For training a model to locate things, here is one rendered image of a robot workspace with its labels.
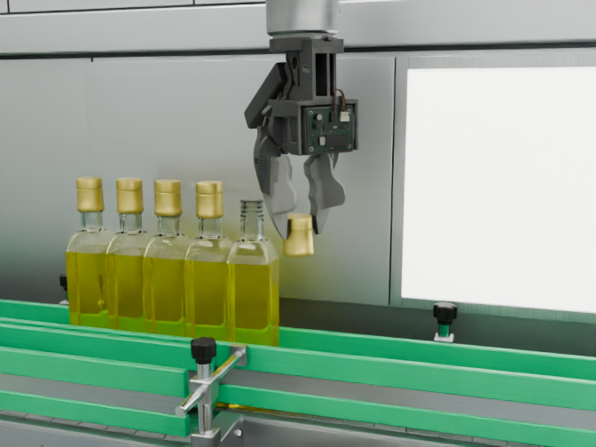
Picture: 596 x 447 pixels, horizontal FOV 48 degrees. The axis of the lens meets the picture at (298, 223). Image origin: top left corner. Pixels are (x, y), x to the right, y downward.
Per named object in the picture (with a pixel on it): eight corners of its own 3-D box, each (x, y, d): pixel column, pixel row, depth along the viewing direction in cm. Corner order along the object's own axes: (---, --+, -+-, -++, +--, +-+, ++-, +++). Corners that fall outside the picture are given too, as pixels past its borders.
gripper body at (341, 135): (295, 161, 66) (293, 35, 64) (259, 154, 74) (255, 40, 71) (361, 156, 70) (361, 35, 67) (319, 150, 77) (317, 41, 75)
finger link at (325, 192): (337, 242, 72) (325, 159, 70) (310, 231, 78) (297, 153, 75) (361, 234, 74) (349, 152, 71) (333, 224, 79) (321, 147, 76)
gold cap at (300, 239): (277, 252, 78) (276, 215, 77) (304, 247, 79) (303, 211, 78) (291, 259, 74) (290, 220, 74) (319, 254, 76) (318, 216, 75)
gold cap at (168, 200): (186, 212, 89) (185, 179, 88) (174, 216, 86) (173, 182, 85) (162, 211, 90) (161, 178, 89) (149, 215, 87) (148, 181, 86)
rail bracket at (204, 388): (252, 407, 84) (251, 311, 82) (195, 478, 69) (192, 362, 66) (230, 403, 85) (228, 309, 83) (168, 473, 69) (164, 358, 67)
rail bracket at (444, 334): (459, 388, 92) (464, 294, 90) (456, 410, 86) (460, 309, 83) (429, 385, 93) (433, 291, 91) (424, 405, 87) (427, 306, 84)
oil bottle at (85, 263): (128, 371, 97) (121, 224, 93) (105, 386, 92) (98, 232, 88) (94, 366, 99) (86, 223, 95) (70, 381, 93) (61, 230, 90)
